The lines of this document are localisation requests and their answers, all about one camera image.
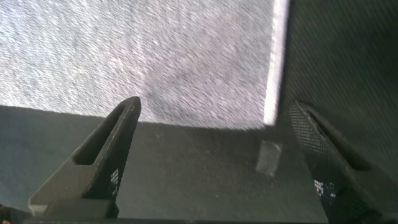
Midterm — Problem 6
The grey tape marker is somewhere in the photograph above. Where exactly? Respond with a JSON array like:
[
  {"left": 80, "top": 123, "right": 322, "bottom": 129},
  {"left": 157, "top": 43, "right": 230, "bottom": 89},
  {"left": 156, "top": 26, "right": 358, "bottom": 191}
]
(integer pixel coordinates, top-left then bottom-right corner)
[{"left": 255, "top": 140, "right": 283, "bottom": 177}]

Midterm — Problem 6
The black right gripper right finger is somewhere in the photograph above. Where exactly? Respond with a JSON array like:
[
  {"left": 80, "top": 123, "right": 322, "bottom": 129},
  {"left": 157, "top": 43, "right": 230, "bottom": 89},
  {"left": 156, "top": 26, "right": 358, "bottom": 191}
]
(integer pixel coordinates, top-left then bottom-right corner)
[{"left": 288, "top": 100, "right": 398, "bottom": 224}]

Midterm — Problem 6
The grey towel with orange marks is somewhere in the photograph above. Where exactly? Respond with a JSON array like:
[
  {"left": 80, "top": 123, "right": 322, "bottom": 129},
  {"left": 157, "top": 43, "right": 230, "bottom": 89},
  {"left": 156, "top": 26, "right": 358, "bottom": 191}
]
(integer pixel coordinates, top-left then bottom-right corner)
[{"left": 0, "top": 0, "right": 290, "bottom": 130}]

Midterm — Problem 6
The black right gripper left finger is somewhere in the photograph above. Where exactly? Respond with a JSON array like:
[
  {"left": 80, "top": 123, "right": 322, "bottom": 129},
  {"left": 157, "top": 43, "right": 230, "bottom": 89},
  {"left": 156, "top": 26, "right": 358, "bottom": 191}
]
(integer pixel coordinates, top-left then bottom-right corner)
[{"left": 28, "top": 96, "right": 142, "bottom": 218}]

